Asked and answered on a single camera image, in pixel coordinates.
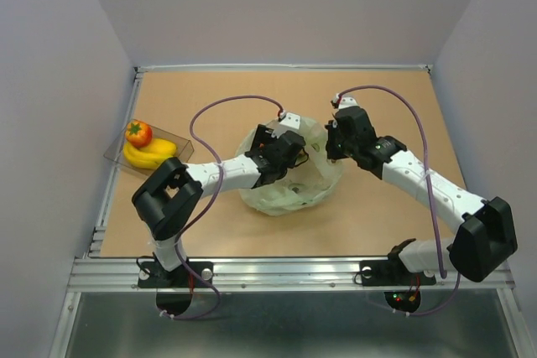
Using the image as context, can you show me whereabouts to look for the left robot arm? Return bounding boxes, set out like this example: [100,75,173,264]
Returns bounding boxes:
[132,125,305,286]

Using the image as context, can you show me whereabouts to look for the aluminium front rail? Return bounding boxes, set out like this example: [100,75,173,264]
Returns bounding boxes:
[67,257,514,293]

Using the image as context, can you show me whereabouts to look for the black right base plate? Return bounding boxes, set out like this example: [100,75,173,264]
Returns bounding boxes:
[353,260,436,287]

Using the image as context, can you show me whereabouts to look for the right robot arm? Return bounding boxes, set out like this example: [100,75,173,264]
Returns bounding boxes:
[326,106,518,283]

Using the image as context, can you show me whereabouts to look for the red orange persimmon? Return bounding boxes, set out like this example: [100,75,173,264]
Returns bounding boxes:
[124,120,153,148]

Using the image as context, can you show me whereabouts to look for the light green plastic bag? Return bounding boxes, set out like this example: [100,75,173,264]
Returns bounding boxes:
[239,117,343,216]

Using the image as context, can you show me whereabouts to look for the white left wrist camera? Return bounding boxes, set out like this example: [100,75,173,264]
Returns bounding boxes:
[272,112,301,137]

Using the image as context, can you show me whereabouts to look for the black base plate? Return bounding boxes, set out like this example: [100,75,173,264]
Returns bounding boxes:
[137,260,213,289]
[353,260,436,287]

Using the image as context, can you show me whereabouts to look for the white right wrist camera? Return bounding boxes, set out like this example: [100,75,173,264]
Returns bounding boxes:
[331,93,358,111]

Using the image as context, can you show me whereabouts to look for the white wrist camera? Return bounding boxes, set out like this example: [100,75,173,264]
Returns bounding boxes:
[272,112,301,137]
[331,93,358,111]

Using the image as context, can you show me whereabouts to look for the yellow banana bunch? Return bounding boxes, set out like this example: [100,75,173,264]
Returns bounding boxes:
[123,138,177,170]

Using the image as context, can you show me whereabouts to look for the clear plastic container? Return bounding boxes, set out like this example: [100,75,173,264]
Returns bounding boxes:
[104,119,194,176]

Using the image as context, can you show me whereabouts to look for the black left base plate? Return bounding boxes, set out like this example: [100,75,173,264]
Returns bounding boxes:
[137,260,213,289]

